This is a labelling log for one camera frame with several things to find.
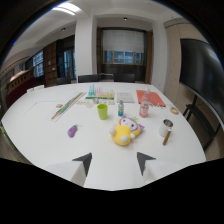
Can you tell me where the green plastic cup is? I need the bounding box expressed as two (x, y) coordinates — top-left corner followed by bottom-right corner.
(96, 103), (109, 121)

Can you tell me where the brown wooden stick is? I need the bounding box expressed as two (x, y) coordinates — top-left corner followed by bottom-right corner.
(162, 127), (173, 147)

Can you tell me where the small blue-green bottle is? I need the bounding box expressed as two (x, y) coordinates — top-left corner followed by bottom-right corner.
(117, 99), (125, 118)

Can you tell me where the long striped ruler board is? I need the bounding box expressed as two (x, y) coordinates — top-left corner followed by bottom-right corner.
(50, 91), (87, 122)

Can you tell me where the colourful test tube rack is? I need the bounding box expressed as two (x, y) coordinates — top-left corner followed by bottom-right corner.
(84, 83), (116, 101)

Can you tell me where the orange folder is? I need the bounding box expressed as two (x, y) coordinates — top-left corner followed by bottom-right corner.
(135, 89), (167, 108)

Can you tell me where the black screen stand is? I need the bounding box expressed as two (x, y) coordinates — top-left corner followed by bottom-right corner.
(182, 94), (223, 153)

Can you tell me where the large black screen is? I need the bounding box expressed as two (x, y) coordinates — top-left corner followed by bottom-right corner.
(179, 38), (224, 131)

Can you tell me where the white metal mug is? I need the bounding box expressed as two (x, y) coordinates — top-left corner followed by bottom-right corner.
(158, 118), (174, 138)

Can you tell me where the purple eggplant toy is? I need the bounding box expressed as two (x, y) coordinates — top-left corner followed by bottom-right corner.
(67, 123), (79, 139)

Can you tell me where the yellow plush toy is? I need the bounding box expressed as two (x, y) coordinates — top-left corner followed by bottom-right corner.
(109, 115), (145, 147)

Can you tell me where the white window blind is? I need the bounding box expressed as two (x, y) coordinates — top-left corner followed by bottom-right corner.
(101, 29), (147, 54)

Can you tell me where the pink drink bottle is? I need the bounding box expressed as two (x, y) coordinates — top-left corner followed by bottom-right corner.
(138, 87), (152, 119)

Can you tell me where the tape roll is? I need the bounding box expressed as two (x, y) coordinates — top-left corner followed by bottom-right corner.
(169, 106), (180, 116)

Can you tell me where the black office chair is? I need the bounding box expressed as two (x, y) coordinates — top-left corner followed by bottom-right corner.
(113, 73), (137, 84)
(77, 73), (100, 84)
(55, 76), (72, 86)

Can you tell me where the grey booklet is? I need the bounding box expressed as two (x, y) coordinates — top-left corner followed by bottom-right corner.
(115, 91), (136, 104)

